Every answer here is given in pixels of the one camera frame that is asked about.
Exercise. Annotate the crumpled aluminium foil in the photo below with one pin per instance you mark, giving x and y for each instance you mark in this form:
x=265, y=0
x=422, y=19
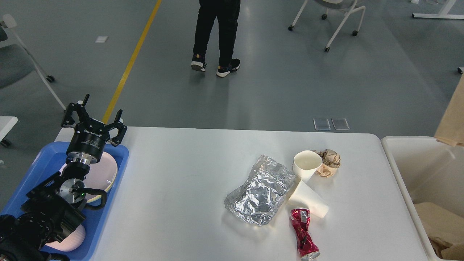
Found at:
x=260, y=197

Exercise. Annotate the upright white paper cup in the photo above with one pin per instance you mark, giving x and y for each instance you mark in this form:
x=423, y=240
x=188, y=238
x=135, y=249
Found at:
x=305, y=164

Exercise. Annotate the white paper on floor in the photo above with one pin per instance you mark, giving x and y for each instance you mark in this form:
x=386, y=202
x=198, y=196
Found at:
x=101, y=39

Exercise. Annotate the brown paper bag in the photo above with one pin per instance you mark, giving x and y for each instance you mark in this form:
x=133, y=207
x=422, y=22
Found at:
x=444, y=229
x=451, y=126

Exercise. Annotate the grey chair left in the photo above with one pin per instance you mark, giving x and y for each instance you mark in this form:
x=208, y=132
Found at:
x=16, y=61

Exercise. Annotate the pink mug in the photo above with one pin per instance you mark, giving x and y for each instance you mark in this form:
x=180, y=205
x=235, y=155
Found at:
x=71, y=242

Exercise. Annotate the lying white paper cup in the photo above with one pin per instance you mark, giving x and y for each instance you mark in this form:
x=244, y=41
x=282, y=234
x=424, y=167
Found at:
x=304, y=197

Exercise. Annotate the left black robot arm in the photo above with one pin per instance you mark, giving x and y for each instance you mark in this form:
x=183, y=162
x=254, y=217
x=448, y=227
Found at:
x=54, y=208

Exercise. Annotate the pink plate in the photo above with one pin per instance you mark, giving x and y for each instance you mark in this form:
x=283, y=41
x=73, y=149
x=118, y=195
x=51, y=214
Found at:
x=68, y=189

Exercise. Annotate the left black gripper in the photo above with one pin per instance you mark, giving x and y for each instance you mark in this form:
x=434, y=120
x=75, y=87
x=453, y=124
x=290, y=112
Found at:
x=88, y=139

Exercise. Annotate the white side table left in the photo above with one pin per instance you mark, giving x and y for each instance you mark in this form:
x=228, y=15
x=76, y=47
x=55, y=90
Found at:
x=6, y=124

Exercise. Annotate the left clear floor plate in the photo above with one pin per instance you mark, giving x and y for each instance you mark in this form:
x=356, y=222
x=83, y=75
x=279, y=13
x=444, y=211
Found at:
x=321, y=124

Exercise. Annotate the crumpled brown paper ball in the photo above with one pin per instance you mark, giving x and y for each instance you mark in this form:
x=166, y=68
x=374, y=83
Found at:
x=331, y=163

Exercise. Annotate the crushed red can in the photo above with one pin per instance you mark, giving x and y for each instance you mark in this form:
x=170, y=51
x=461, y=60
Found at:
x=300, y=220

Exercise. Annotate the white table frame corner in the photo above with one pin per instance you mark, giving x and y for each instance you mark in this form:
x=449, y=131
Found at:
x=442, y=14

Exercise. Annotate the blue plastic tray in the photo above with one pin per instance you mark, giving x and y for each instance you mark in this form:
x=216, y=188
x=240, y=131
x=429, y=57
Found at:
x=49, y=160

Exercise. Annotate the white plastic bin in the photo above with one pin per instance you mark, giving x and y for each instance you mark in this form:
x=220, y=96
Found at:
x=427, y=171

